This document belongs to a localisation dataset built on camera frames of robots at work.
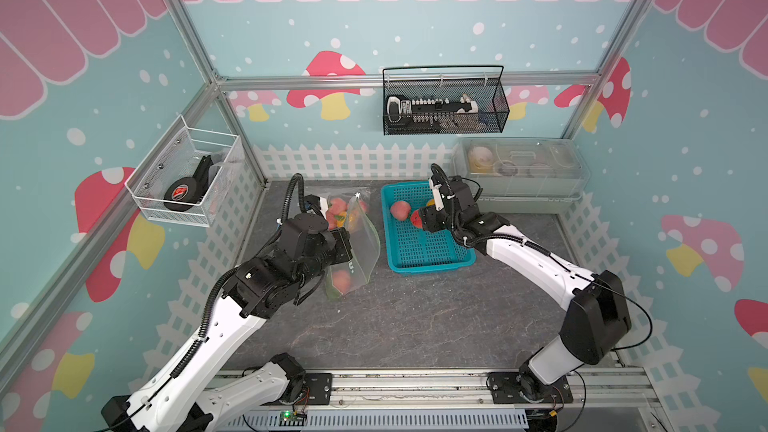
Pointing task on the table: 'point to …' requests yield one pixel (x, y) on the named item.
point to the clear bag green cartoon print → (365, 243)
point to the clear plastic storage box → (523, 175)
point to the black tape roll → (181, 194)
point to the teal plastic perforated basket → (411, 249)
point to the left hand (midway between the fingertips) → (350, 240)
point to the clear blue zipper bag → (351, 195)
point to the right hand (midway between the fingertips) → (429, 208)
